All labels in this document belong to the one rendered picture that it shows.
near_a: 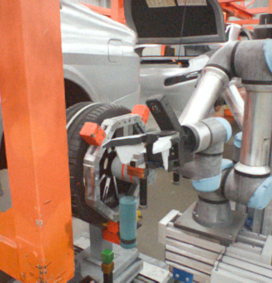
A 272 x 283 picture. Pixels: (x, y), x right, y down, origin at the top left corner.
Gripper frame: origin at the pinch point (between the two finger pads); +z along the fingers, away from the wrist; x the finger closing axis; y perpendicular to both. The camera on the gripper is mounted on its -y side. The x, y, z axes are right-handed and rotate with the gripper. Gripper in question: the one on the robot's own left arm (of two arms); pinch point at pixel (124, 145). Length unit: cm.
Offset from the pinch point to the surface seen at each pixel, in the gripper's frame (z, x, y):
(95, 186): -40, 70, 31
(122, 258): -69, 94, 89
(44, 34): -12, 49, -32
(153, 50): -709, 644, -139
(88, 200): -38, 75, 38
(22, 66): -4, 50, -22
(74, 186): -33, 77, 30
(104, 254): -26, 49, 52
